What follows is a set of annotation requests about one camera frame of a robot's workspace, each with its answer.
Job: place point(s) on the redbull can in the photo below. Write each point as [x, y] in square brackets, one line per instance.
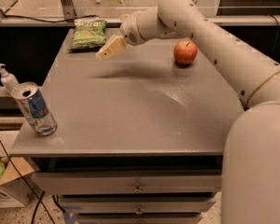
[34, 108]

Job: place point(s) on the grey drawer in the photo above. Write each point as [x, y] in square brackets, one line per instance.
[127, 182]
[138, 203]
[142, 219]

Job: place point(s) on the clear pump dispenser bottle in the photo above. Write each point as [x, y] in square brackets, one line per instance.
[7, 79]

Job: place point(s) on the green jalapeno chip bag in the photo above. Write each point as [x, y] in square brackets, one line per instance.
[88, 34]

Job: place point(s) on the red apple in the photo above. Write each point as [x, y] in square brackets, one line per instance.
[185, 51]

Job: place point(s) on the middle grey drawer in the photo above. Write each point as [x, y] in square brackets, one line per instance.
[138, 203]

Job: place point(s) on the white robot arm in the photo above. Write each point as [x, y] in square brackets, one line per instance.
[251, 159]

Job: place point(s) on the grey drawer cabinet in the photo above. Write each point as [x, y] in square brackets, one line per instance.
[136, 112]

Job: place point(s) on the cardboard box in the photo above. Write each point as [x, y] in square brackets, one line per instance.
[16, 185]

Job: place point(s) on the top grey drawer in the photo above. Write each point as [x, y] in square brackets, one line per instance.
[127, 182]

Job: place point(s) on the left metal bracket post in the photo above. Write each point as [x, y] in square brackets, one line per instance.
[73, 8]

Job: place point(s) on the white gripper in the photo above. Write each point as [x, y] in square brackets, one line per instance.
[129, 29]

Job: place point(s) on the bottom grey drawer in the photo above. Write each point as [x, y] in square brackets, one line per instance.
[142, 219]

